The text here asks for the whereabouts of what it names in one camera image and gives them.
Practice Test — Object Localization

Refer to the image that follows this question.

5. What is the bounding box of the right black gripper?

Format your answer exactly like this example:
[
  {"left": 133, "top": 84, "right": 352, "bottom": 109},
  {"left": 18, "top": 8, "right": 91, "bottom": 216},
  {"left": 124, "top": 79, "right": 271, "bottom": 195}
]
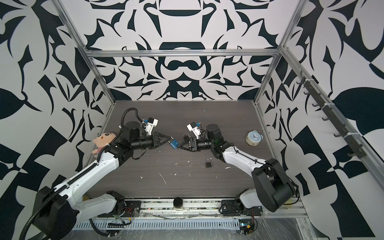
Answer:
[{"left": 179, "top": 138, "right": 216, "bottom": 154}]

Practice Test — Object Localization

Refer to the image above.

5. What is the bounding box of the blue padlock with key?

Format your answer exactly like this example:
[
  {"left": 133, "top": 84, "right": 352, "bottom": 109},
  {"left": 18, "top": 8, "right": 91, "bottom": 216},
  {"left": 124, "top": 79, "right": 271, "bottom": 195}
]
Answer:
[{"left": 168, "top": 137, "right": 179, "bottom": 149}]

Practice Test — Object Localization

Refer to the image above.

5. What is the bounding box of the small black padlock back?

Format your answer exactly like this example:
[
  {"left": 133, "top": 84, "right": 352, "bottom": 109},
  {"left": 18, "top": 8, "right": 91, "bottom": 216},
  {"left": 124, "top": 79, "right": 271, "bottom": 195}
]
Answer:
[{"left": 205, "top": 159, "right": 213, "bottom": 168}]

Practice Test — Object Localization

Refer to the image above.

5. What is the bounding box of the black padlock with key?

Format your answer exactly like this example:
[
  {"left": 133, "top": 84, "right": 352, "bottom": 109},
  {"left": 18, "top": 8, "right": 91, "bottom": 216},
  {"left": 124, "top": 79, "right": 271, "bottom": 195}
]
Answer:
[{"left": 183, "top": 133, "right": 190, "bottom": 141}]

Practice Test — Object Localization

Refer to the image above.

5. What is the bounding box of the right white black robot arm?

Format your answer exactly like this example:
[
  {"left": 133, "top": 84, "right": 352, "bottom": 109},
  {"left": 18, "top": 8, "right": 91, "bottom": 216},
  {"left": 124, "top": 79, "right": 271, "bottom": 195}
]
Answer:
[{"left": 177, "top": 123, "right": 300, "bottom": 213}]

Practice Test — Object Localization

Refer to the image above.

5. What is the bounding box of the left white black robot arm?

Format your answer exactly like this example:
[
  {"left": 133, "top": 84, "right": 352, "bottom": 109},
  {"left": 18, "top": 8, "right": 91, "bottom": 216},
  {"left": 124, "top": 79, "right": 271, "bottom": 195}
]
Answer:
[{"left": 20, "top": 122, "right": 177, "bottom": 240}]

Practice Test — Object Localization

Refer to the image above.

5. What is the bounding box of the black round knob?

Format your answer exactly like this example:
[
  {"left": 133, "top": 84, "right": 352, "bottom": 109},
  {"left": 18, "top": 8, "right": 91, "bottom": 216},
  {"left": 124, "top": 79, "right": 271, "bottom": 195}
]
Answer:
[{"left": 173, "top": 197, "right": 184, "bottom": 211}]

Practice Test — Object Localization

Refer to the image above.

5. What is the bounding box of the plush doll striped shirt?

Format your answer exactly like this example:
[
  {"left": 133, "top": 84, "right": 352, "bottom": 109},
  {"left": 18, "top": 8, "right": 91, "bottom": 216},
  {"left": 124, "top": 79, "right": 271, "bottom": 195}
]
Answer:
[{"left": 92, "top": 133, "right": 116, "bottom": 158}]

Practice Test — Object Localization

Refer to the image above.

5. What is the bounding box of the small blue alarm clock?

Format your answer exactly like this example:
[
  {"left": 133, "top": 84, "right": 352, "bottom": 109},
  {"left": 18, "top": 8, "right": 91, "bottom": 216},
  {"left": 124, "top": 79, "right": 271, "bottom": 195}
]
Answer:
[{"left": 245, "top": 130, "right": 264, "bottom": 147}]

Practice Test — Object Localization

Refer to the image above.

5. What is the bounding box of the green circuit board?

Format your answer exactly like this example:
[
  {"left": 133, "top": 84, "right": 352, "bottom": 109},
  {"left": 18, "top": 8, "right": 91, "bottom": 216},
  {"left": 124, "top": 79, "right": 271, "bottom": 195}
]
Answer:
[{"left": 239, "top": 219, "right": 258, "bottom": 235}]

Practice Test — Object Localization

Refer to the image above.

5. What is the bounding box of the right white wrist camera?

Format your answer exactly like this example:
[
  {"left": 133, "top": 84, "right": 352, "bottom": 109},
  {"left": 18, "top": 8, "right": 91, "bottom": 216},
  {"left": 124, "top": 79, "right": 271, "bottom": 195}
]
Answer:
[{"left": 187, "top": 122, "right": 202, "bottom": 139}]

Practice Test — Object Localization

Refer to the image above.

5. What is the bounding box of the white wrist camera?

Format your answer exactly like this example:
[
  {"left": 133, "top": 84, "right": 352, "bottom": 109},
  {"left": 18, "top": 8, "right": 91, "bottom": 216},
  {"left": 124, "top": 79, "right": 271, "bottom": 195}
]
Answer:
[
  {"left": 187, "top": 122, "right": 202, "bottom": 139},
  {"left": 142, "top": 118, "right": 158, "bottom": 136}
]

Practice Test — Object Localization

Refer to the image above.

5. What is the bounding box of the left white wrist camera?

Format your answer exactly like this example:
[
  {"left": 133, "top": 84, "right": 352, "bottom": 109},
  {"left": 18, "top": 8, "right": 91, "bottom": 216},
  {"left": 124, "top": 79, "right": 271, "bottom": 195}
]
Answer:
[{"left": 142, "top": 118, "right": 158, "bottom": 136}]

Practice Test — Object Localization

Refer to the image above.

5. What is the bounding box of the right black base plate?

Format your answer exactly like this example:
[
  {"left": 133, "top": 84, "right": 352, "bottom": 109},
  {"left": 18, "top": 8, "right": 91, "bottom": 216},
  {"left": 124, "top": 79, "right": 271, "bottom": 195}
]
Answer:
[{"left": 219, "top": 189, "right": 263, "bottom": 217}]

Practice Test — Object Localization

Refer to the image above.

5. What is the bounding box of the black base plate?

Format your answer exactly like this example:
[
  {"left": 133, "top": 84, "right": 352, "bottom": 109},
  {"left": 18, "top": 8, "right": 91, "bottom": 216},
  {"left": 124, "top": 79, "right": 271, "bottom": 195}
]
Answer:
[
  {"left": 219, "top": 189, "right": 263, "bottom": 217},
  {"left": 98, "top": 200, "right": 142, "bottom": 218}
]

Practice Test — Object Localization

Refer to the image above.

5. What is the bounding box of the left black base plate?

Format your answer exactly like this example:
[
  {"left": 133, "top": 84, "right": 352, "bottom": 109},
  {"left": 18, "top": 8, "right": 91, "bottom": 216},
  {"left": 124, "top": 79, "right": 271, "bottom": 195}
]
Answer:
[{"left": 98, "top": 200, "right": 142, "bottom": 218}]

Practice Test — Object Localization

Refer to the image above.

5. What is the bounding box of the wall hook rail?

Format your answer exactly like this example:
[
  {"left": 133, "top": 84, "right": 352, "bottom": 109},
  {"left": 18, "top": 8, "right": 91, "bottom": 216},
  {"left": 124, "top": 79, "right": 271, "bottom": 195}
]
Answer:
[{"left": 298, "top": 77, "right": 368, "bottom": 159}]

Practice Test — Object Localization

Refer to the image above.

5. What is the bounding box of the black corrugated cable hose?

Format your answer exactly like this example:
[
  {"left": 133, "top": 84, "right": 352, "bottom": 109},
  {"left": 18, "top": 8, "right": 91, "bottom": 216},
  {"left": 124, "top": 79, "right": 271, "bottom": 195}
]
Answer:
[{"left": 18, "top": 107, "right": 143, "bottom": 240}]

